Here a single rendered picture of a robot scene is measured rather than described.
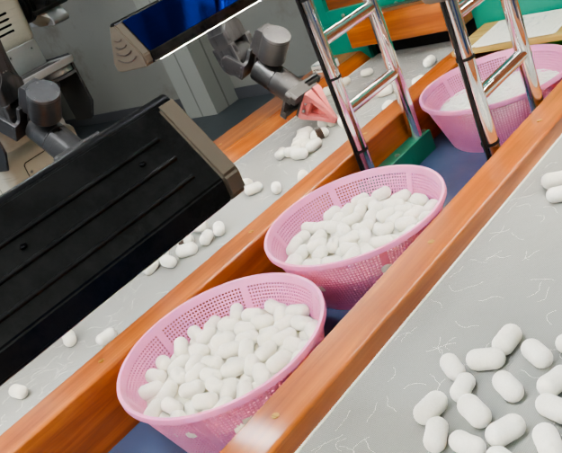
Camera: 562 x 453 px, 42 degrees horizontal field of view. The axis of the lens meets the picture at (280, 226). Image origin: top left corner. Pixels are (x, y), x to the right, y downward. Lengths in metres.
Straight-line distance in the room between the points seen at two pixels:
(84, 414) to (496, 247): 0.54
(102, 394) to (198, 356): 0.13
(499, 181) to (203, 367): 0.44
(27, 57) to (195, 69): 3.29
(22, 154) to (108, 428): 0.95
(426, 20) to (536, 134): 0.64
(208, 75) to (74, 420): 4.26
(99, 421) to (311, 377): 0.32
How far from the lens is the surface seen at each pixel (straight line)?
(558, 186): 0.95
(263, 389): 0.77
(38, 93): 1.34
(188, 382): 0.89
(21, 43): 1.84
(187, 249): 1.19
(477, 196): 0.97
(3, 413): 1.08
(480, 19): 1.69
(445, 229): 0.92
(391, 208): 1.06
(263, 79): 1.51
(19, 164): 1.79
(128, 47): 1.13
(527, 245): 0.89
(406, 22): 1.70
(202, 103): 5.15
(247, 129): 1.61
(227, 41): 1.52
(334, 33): 1.20
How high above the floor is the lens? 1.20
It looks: 24 degrees down
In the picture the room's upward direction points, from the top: 24 degrees counter-clockwise
